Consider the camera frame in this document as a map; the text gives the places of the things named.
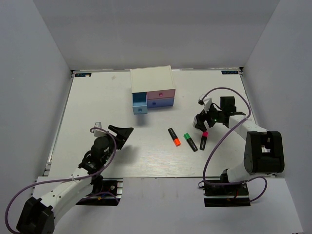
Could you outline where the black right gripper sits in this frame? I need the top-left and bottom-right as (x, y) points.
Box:
(195, 102), (225, 132)

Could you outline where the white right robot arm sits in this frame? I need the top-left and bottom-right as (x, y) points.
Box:
(193, 96), (285, 195)

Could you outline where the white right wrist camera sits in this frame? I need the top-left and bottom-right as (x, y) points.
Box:
(198, 95), (213, 113)

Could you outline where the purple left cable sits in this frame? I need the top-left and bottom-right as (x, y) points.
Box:
(4, 126), (120, 234)

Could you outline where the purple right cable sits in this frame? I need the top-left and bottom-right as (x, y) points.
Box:
(201, 87), (268, 203)

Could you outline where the orange capped highlighter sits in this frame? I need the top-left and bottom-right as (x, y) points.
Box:
(168, 128), (181, 147)

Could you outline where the pink capped highlighter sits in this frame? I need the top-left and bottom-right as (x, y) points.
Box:
(199, 132), (208, 151)

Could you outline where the green capped highlighter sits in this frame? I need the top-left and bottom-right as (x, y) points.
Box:
(183, 133), (198, 152)

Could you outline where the wide blue drawer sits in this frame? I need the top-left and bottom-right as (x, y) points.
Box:
(147, 97), (175, 108)

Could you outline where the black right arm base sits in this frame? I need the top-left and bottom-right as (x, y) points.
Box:
(198, 181), (251, 207)

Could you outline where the small light blue drawer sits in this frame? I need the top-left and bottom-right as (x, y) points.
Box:
(132, 92), (148, 115)

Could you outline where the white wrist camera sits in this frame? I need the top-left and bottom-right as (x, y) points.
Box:
(198, 95), (213, 113)
(90, 121), (106, 137)

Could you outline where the left blue corner label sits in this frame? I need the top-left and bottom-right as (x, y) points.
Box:
(75, 73), (92, 78)

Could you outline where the blue corner label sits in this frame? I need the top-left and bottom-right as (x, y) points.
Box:
(221, 70), (239, 75)
(75, 73), (92, 78)

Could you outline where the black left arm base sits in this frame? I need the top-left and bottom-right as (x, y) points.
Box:
(76, 179), (123, 206)

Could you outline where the purple cable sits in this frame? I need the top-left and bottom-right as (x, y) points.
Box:
(201, 87), (268, 203)
(4, 126), (120, 234)

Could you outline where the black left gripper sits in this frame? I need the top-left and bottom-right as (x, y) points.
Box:
(102, 125), (134, 164)

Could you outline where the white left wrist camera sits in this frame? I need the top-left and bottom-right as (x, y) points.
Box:
(90, 121), (106, 137)

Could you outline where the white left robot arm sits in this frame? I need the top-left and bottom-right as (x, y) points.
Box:
(17, 125), (134, 234)

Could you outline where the white drawer cabinet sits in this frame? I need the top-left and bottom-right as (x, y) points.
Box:
(130, 65), (175, 93)

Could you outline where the pink drawer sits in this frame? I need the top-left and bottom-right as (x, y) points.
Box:
(146, 89), (176, 100)

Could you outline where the right blue corner label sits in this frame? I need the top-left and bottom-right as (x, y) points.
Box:
(221, 70), (239, 75)

